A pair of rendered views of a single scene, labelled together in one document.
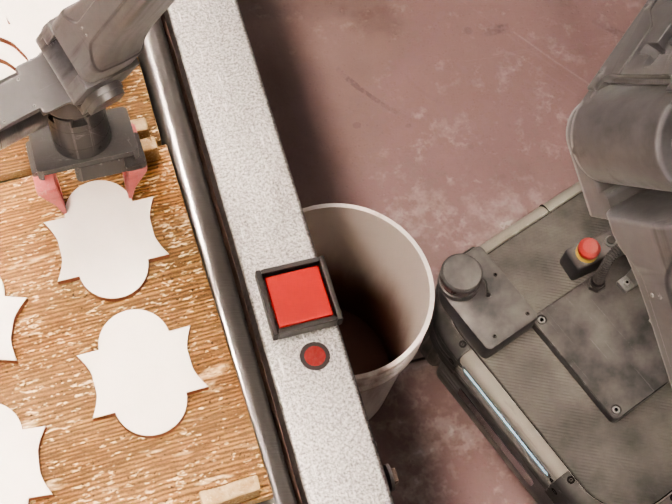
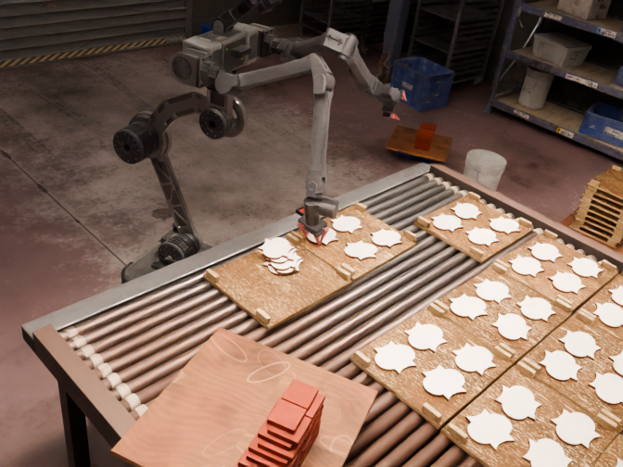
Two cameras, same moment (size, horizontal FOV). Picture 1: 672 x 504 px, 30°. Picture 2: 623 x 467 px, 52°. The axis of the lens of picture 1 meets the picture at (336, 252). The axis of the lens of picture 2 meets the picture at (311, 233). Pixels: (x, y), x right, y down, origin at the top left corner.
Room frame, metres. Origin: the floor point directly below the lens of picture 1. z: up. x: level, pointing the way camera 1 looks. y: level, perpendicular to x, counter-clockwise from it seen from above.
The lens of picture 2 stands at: (1.43, 2.18, 2.34)
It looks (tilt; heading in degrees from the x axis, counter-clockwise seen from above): 33 degrees down; 247
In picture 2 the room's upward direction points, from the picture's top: 8 degrees clockwise
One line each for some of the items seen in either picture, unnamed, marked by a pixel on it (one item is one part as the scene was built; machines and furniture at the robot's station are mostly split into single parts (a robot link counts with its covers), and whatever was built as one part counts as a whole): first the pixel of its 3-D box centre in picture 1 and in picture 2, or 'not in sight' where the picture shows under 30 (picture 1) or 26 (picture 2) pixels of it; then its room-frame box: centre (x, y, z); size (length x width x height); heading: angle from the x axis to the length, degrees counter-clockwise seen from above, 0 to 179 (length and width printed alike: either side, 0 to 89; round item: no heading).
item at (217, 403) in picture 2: not in sight; (254, 421); (1.06, 1.14, 1.03); 0.50 x 0.50 x 0.02; 48
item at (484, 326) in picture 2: not in sight; (502, 308); (0.04, 0.77, 0.94); 0.41 x 0.35 x 0.04; 25
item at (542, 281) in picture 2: not in sight; (555, 267); (-0.34, 0.59, 0.94); 0.41 x 0.35 x 0.04; 25
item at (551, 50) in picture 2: not in sight; (559, 49); (-2.97, -2.74, 0.74); 0.44 x 0.36 x 0.20; 102
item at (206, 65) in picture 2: not in sight; (210, 72); (0.91, -0.20, 1.45); 0.09 x 0.08 x 0.12; 46
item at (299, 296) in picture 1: (298, 298); not in sight; (0.53, 0.03, 0.92); 0.06 x 0.06 x 0.01; 26
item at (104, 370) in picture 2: not in sight; (324, 263); (0.56, 0.36, 0.90); 1.95 x 0.05 x 0.05; 26
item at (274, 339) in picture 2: not in sight; (363, 289); (0.47, 0.54, 0.90); 1.95 x 0.05 x 0.05; 26
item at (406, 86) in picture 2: not in sight; (420, 83); (-1.89, -3.30, 0.19); 0.50 x 0.41 x 0.37; 109
